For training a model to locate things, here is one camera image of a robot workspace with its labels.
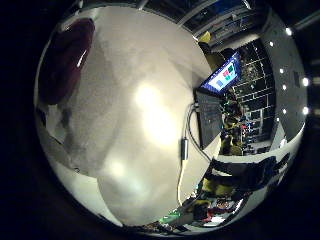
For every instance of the purple plush vegetable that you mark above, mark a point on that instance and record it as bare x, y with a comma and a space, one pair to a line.
66, 60

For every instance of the green bag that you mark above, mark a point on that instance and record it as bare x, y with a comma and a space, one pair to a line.
170, 218

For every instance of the black laptop with lit screen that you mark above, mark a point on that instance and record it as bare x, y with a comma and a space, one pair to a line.
211, 116

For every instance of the small yellow object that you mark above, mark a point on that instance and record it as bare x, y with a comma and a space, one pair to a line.
205, 36

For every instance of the yellow chair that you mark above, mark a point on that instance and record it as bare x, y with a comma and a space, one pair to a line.
220, 190

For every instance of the black storage shelf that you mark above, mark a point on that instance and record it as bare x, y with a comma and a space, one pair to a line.
256, 86

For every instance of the person in dark clothes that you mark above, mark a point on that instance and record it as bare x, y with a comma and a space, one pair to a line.
253, 173

